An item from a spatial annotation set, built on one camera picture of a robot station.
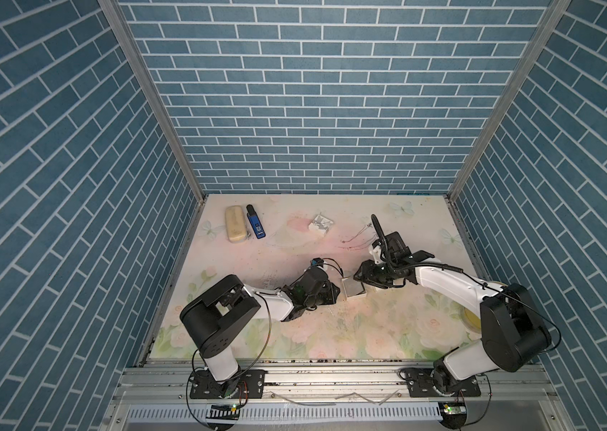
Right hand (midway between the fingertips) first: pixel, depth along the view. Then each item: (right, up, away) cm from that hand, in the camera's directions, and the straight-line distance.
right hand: (360, 279), depth 88 cm
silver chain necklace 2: (-1, +8, +17) cm, 19 cm away
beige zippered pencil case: (-47, +18, +19) cm, 54 cm away
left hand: (-5, -5, +1) cm, 7 cm away
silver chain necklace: (+2, +14, +20) cm, 25 cm away
